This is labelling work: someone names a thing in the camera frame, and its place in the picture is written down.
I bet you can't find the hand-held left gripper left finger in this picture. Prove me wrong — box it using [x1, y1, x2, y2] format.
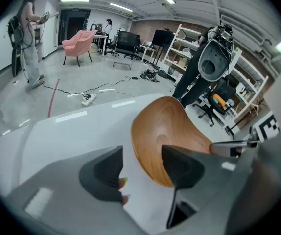
[5, 145, 146, 235]

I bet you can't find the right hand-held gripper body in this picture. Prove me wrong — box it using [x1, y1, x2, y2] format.
[249, 111, 281, 144]

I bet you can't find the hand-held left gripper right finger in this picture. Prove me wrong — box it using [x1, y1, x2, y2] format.
[161, 144, 256, 231]

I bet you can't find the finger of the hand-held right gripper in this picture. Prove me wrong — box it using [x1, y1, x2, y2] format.
[210, 140, 260, 158]

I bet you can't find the brown wooden bowl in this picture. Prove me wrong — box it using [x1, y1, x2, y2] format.
[130, 96, 213, 188]

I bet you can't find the white marble table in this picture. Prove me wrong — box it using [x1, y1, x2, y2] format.
[0, 93, 229, 230]

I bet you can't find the person's left hand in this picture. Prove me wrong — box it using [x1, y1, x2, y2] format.
[117, 177, 130, 206]

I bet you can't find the black office chair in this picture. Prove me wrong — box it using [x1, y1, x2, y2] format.
[193, 82, 236, 127]
[113, 30, 141, 70]

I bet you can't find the white power strip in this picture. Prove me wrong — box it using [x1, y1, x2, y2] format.
[81, 94, 97, 107]

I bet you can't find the black monitor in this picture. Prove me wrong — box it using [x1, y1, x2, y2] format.
[152, 29, 175, 47]

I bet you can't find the pink armchair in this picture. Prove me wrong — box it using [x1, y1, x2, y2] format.
[61, 30, 98, 67]

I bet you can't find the black double door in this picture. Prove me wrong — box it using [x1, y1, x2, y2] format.
[58, 8, 92, 49]

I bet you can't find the black cable bundle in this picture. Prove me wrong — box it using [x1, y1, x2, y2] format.
[140, 68, 161, 83]

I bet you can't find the black power cable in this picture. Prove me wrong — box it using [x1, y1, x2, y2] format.
[42, 76, 139, 97]

